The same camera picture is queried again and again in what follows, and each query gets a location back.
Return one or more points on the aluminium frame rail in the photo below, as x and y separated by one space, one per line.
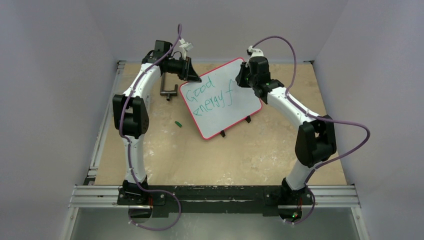
246 166

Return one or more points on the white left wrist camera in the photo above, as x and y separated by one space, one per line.
185 47

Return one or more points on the dark metal pipe bracket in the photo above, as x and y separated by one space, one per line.
167 93

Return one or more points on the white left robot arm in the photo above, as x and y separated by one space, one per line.
130 109

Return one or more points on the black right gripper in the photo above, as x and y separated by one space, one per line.
244 78

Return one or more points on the green marker cap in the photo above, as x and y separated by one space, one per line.
178 124

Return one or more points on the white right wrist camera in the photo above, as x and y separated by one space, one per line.
256 55

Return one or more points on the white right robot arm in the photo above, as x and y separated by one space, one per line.
315 140

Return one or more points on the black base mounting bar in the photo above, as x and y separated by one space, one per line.
220 199

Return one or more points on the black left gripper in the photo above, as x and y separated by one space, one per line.
188 73

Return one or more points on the pink framed whiteboard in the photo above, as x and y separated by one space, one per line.
217 103

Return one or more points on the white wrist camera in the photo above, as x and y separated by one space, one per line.
185 47
256 55

